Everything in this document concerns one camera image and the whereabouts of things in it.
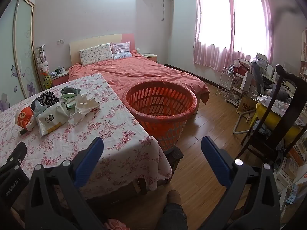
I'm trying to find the brown shoe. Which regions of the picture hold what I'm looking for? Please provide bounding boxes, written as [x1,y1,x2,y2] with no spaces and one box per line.
[167,190,182,206]

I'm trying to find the white metal tube frame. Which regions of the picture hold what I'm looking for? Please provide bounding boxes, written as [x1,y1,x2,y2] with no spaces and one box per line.
[233,108,257,135]

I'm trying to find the pile of cardboard boxes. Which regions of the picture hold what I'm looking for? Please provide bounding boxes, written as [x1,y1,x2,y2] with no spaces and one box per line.
[273,139,307,221]

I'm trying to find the beige pink headboard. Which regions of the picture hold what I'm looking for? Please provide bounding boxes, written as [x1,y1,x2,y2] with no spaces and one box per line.
[69,34,136,65]

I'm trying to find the grey office chair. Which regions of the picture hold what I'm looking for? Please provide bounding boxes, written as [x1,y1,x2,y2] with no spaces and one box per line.
[252,61,267,95]

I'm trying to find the crumpled white paper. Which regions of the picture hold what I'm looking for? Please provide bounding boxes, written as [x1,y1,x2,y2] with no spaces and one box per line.
[69,92,101,123]

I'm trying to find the white yellow snack packet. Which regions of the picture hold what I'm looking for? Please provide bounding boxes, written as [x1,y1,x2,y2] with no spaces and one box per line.
[36,102,70,136]

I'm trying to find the coral bed duvet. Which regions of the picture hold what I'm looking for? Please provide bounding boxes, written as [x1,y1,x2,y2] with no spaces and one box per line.
[68,53,210,115]

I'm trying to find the white wire rack trolley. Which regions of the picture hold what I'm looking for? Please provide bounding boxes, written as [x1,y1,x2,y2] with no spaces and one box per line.
[217,67,241,104]

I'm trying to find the white paper bag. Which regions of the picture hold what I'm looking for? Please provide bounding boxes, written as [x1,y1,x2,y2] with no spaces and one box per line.
[240,63,254,91]

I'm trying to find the red white noodle cup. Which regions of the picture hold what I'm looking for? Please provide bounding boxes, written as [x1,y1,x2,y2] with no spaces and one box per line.
[15,103,35,131]

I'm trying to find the dark wooden chair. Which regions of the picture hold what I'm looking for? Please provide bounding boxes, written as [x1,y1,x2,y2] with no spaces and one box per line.
[236,65,307,170]

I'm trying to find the brown paper bag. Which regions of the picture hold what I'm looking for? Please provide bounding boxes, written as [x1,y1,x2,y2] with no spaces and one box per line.
[237,95,257,119]

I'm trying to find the cluttered white desk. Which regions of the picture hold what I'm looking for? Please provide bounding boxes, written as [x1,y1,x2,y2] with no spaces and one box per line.
[239,52,307,101]

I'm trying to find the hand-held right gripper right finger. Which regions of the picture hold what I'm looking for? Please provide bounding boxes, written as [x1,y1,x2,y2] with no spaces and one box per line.
[187,136,281,230]

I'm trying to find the dark floral cloth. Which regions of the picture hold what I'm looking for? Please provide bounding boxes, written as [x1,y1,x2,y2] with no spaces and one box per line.
[31,91,60,112]

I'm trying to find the person's leg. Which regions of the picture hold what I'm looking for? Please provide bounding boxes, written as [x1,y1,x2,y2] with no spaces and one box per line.
[156,202,188,230]

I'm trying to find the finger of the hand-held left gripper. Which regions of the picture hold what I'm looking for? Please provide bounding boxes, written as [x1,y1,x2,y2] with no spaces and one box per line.
[0,142,27,173]

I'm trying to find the beige nightstand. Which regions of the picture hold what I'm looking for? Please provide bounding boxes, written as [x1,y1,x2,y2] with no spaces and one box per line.
[140,53,158,64]

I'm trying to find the pink cloth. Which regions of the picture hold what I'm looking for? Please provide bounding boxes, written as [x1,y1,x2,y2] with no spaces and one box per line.
[105,219,130,230]

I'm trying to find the light green cloth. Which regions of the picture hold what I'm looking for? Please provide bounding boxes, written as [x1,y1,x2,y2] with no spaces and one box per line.
[62,96,79,110]

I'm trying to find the grey green sock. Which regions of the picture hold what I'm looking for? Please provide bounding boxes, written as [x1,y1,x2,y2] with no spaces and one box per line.
[61,86,81,99]

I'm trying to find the pink curtain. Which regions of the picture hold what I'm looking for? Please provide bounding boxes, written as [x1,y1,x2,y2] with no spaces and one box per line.
[193,0,275,73]

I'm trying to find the floral sliding door wardrobe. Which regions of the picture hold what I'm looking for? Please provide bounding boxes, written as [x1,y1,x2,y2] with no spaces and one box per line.
[0,0,41,113]

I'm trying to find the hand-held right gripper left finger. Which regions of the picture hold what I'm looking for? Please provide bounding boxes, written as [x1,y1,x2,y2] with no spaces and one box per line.
[24,136,113,230]

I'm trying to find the wooden table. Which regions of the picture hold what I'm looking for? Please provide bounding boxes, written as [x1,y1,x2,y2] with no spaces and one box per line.
[91,175,169,204]

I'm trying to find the stuffed toy bouquet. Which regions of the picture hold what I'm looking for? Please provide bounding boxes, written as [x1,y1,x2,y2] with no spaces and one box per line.
[36,44,53,89]

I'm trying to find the pink nightstand with mugs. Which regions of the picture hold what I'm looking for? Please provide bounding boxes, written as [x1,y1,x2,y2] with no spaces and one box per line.
[51,66,70,87]

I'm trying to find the floral print pillow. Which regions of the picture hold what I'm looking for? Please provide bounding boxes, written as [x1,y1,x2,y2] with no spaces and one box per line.
[79,44,114,66]

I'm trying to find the yellow plastic basin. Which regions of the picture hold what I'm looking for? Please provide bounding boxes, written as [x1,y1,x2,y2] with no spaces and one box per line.
[255,103,303,137]

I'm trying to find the orange plastic laundry basket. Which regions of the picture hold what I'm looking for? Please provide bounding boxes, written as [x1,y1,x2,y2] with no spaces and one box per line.
[125,80,198,152]

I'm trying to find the yellow green plush toy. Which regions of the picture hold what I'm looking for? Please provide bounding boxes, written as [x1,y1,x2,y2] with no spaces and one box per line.
[43,74,53,89]

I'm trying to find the pink striped pillow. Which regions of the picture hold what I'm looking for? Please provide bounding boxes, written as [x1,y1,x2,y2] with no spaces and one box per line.
[110,42,133,59]

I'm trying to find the pink floral tablecloth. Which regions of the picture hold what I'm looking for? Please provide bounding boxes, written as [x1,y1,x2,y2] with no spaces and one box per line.
[0,73,172,206]

